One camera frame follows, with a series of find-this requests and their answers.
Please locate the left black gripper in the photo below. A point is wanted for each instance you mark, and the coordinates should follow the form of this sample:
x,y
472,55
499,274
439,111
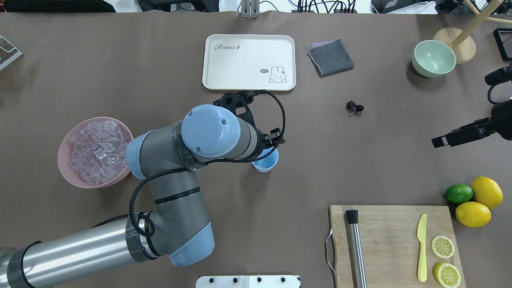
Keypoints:
x,y
273,138

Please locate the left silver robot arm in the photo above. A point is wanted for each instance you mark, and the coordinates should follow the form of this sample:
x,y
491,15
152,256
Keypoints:
x,y
167,214

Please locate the blue plastic cup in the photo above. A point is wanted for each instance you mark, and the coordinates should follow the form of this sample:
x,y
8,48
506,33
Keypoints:
x,y
266,164

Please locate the dark cherries pair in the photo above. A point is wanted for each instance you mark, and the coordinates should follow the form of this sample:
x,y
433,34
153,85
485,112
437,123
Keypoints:
x,y
354,109

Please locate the pile of ice cubes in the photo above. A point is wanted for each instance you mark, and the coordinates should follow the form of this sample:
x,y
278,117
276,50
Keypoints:
x,y
98,152

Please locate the wooden cup tree stand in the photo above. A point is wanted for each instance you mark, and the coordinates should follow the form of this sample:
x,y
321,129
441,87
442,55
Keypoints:
x,y
460,41

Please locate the cream rabbit tray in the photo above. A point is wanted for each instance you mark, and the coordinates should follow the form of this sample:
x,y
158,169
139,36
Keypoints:
x,y
249,62

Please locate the grey folded cloth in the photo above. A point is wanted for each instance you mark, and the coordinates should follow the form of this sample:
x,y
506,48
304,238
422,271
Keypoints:
x,y
330,57

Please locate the pink bowl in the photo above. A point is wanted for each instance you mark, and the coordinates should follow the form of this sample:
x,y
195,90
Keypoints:
x,y
80,176

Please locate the steel muddler black tip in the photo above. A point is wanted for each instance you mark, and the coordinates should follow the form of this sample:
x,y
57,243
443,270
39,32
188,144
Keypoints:
x,y
357,254

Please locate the mint green bowl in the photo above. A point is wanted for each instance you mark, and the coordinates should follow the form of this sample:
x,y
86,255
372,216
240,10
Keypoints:
x,y
433,59

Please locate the wooden cutting board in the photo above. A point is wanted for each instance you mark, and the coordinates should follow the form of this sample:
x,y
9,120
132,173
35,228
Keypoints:
x,y
390,247

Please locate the yellow plastic knife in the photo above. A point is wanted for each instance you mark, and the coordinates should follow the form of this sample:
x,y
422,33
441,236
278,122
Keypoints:
x,y
421,237

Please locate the green lime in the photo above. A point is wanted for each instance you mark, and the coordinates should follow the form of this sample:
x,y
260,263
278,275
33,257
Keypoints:
x,y
459,193

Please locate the yellow lemon near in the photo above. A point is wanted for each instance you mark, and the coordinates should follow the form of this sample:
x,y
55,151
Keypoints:
x,y
473,214

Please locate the yellow lemon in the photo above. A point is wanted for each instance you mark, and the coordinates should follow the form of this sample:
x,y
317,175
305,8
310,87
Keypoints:
x,y
486,191
473,214

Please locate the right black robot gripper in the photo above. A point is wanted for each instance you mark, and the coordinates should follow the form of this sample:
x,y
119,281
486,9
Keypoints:
x,y
500,121

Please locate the yellow lemon far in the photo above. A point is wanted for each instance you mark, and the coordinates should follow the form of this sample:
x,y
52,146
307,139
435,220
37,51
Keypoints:
x,y
486,191

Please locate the lemon slice lower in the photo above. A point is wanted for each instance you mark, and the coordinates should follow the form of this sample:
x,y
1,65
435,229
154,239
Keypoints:
x,y
447,275

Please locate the aluminium frame post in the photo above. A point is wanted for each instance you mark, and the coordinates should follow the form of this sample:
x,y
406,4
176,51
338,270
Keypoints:
x,y
250,9

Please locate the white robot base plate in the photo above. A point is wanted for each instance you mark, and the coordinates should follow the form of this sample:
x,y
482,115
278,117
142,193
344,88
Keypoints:
x,y
249,281

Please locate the white wire cup rack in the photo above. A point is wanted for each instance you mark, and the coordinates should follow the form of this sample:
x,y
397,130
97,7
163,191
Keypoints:
x,y
8,53

